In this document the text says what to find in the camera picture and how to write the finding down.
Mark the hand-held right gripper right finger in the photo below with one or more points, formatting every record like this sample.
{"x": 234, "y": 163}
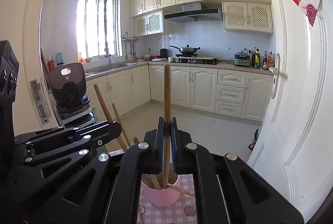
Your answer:
{"x": 173, "y": 151}

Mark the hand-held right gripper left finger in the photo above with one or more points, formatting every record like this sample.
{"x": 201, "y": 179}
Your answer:
{"x": 160, "y": 151}

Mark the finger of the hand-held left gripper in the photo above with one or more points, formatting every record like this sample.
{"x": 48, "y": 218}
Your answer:
{"x": 33, "y": 169}
{"x": 98, "y": 128}

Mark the bundle of wooden chopsticks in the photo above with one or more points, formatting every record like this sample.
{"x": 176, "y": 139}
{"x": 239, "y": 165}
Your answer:
{"x": 102, "y": 104}

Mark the pink cup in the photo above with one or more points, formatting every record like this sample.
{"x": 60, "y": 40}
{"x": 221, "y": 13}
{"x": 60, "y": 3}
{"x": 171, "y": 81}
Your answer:
{"x": 164, "y": 199}

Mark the single wooden chopstick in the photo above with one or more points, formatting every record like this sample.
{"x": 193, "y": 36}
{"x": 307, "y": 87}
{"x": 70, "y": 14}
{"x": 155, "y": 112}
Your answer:
{"x": 167, "y": 91}

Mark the hanging kitchen utensils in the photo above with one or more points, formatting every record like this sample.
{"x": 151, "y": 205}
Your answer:
{"x": 132, "y": 50}

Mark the metal stool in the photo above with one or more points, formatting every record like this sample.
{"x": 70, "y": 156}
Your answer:
{"x": 78, "y": 119}

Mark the metal door strike plate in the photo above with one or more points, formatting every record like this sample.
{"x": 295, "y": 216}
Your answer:
{"x": 39, "y": 101}

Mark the brown appliance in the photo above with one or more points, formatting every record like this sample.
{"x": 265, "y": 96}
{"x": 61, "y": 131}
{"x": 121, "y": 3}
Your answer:
{"x": 67, "y": 88}

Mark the steel sink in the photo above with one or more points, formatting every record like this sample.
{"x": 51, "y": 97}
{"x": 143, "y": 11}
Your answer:
{"x": 114, "y": 67}

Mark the pink checked tablecloth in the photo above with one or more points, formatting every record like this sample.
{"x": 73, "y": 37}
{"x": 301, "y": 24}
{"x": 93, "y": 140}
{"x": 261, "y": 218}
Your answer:
{"x": 182, "y": 213}

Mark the cream base cabinets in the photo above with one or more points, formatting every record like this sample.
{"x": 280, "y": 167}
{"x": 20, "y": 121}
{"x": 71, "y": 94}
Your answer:
{"x": 203, "y": 88}

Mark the metal faucet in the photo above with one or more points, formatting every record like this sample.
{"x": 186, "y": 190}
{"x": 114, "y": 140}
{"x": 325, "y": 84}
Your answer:
{"x": 109, "y": 57}

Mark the black bag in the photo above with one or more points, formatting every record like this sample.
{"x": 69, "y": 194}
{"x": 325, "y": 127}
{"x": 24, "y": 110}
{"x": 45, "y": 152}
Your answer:
{"x": 254, "y": 142}

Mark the red container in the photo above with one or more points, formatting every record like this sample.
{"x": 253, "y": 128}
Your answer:
{"x": 155, "y": 56}

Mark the white mug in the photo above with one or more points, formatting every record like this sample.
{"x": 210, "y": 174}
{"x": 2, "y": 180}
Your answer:
{"x": 171, "y": 59}

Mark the gas stove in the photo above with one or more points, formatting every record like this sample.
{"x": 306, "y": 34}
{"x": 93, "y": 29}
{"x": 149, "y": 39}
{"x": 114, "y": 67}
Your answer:
{"x": 197, "y": 60}

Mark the black kettle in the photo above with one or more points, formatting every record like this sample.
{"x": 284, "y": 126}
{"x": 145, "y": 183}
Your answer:
{"x": 163, "y": 53}

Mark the wok with lid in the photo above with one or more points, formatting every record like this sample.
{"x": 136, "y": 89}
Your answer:
{"x": 186, "y": 50}

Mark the kitchen window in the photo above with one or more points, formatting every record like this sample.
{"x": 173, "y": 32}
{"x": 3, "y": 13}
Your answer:
{"x": 91, "y": 26}

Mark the green cooking appliance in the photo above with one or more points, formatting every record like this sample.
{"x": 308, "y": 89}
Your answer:
{"x": 242, "y": 60}

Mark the narrow lattice door cabinet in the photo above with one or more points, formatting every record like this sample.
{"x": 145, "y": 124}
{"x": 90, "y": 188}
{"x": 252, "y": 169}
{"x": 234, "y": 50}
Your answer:
{"x": 149, "y": 23}

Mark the red sauce bottle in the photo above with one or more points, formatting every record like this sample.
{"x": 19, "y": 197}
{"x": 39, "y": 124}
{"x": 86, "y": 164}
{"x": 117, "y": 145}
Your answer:
{"x": 270, "y": 61}

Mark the white door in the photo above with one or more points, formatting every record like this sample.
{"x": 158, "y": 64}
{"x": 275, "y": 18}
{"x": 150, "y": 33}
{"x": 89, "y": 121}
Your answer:
{"x": 299, "y": 109}

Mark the range hood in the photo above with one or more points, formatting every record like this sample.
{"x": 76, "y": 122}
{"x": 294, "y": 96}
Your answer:
{"x": 192, "y": 14}

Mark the wide lattice door cabinet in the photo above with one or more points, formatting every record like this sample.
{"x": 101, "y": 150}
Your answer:
{"x": 247, "y": 17}

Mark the wall utensil rack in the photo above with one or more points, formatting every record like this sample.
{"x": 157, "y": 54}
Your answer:
{"x": 130, "y": 37}

